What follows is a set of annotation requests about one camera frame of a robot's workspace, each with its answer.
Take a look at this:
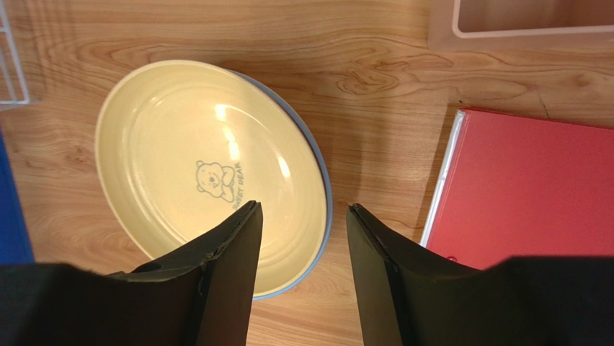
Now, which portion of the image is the light blue plate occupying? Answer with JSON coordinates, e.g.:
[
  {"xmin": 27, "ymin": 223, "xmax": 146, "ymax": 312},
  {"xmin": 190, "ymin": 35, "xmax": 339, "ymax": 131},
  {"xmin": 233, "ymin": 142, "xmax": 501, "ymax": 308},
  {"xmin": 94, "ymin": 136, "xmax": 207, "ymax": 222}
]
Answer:
[{"xmin": 231, "ymin": 73, "xmax": 332, "ymax": 301}]

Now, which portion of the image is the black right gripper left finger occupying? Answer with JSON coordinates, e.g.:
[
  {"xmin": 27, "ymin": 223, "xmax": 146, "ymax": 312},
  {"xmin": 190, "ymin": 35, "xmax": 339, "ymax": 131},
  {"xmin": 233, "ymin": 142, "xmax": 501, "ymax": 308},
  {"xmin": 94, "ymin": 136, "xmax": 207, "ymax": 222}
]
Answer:
[{"xmin": 1, "ymin": 201, "xmax": 263, "ymax": 345}]

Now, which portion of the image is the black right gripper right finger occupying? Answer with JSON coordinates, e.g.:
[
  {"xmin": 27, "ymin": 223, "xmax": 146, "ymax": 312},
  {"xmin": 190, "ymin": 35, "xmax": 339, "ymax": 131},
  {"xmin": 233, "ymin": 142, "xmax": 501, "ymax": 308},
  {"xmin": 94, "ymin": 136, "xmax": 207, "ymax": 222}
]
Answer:
[{"xmin": 346, "ymin": 204, "xmax": 613, "ymax": 345}]

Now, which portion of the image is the white wire dish rack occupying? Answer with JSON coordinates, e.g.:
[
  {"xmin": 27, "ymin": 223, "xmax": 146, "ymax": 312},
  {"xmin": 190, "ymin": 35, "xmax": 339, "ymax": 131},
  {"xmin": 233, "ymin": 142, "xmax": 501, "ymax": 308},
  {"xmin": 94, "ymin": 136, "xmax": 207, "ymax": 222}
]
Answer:
[{"xmin": 1, "ymin": 1, "xmax": 32, "ymax": 111}]

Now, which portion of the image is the red folder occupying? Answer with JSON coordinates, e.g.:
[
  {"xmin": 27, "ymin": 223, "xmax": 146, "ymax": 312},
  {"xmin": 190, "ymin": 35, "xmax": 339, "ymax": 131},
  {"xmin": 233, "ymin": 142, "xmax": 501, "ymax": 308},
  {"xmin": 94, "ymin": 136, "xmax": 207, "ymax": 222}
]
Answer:
[{"xmin": 420, "ymin": 109, "xmax": 613, "ymax": 270}]

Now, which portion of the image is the blue folder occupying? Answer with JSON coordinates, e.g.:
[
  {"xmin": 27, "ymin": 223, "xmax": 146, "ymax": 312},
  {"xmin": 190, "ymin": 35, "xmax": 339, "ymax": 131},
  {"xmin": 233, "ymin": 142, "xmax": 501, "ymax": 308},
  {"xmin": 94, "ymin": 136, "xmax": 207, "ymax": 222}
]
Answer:
[{"xmin": 1, "ymin": 136, "xmax": 35, "ymax": 265}]

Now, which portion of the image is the peach plastic file organizer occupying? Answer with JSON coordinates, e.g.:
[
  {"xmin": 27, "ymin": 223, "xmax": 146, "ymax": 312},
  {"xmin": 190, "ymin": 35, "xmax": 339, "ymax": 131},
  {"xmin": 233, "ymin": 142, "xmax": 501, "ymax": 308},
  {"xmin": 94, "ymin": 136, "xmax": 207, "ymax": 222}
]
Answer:
[{"xmin": 427, "ymin": 0, "xmax": 613, "ymax": 51}]

